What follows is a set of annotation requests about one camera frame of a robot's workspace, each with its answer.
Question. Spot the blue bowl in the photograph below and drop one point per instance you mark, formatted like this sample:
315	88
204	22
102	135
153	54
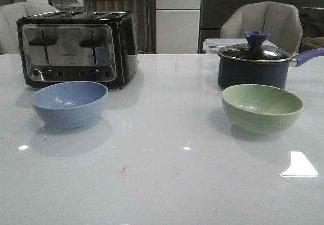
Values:
70	104

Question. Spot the green bowl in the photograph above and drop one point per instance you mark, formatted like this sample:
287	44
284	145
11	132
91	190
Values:
261	109

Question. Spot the clear plastic food container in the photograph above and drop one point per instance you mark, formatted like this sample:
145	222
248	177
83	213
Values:
212	46

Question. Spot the dark blue saucepan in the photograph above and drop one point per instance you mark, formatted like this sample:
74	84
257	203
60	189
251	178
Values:
238	71

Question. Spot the black and chrome toaster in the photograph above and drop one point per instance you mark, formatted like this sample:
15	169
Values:
60	46

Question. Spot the white refrigerator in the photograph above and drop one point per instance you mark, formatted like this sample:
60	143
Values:
177	26

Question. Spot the glass pot lid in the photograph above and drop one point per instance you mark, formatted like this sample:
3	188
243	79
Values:
255	50

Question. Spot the beige chair right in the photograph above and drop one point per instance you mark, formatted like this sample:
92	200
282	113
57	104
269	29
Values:
281	20

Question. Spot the beige chair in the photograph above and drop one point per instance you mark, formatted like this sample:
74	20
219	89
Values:
281	20
10	14

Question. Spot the beige chair left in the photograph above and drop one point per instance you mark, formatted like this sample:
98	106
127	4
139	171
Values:
10	14

